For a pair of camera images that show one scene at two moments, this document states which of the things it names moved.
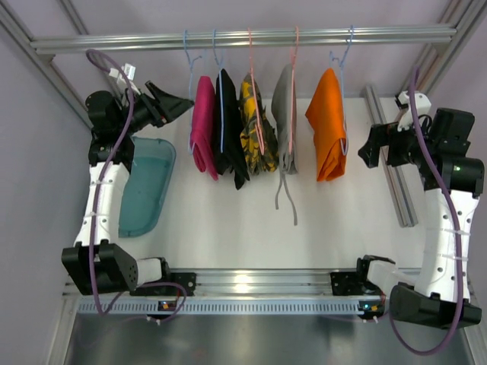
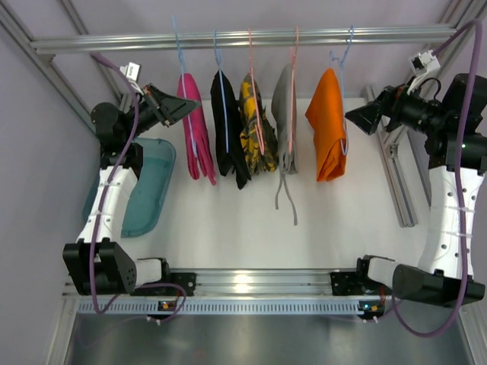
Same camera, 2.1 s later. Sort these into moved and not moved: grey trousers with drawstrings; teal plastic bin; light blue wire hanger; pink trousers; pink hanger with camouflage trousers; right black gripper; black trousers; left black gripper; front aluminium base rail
Moved: pink trousers; light blue wire hanger; right black gripper
Not moved: left black gripper; pink hanger with camouflage trousers; black trousers; grey trousers with drawstrings; teal plastic bin; front aluminium base rail
